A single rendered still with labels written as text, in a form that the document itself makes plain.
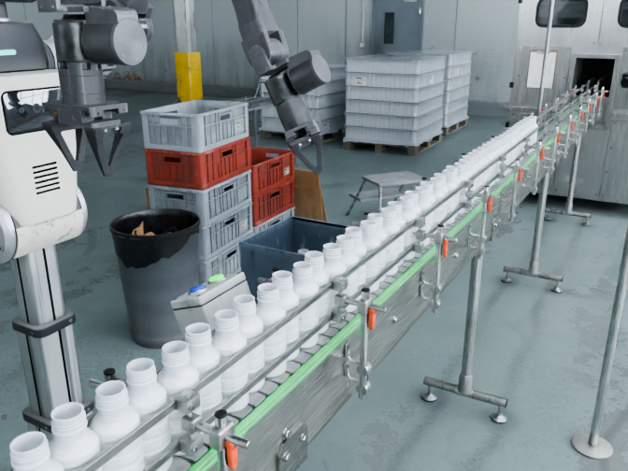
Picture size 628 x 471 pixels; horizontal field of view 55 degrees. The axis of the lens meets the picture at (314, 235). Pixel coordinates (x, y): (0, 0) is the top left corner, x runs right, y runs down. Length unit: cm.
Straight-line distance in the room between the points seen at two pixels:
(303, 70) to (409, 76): 658
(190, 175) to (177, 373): 281
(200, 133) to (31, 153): 224
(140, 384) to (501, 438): 203
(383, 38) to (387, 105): 438
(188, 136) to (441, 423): 207
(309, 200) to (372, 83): 336
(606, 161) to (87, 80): 521
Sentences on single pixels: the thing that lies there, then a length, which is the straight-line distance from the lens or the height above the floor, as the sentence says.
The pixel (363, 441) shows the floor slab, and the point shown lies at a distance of 258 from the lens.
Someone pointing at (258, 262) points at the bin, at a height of 90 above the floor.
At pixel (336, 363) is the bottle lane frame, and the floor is 94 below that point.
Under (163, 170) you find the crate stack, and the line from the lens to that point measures 374.
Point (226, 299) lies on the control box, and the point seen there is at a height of 109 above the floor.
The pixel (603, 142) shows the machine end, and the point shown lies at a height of 63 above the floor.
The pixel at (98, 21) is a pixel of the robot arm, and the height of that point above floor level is 159.
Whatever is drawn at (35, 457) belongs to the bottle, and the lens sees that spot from 75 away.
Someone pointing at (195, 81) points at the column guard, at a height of 59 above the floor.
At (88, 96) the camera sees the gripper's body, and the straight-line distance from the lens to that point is 88.
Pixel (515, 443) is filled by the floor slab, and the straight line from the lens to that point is 269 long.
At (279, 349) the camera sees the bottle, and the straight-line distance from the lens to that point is 107.
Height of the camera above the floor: 159
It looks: 19 degrees down
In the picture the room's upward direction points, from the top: straight up
